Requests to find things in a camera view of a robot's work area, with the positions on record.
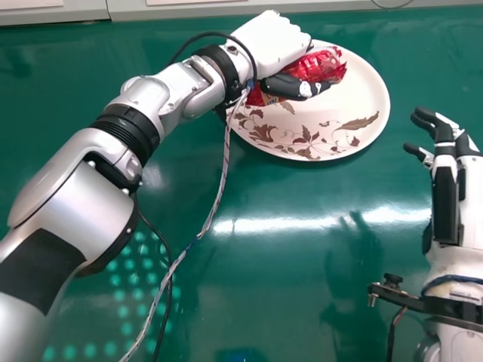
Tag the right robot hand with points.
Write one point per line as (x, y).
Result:
(447, 196)

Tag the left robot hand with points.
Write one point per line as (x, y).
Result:
(271, 41)

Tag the red biscuit packet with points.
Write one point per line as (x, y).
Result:
(320, 64)

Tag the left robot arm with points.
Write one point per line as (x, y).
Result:
(75, 188)

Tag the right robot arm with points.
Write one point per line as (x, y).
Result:
(453, 343)

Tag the plate with brown leaf pattern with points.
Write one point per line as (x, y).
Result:
(339, 113)

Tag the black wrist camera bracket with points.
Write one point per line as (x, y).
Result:
(396, 296)

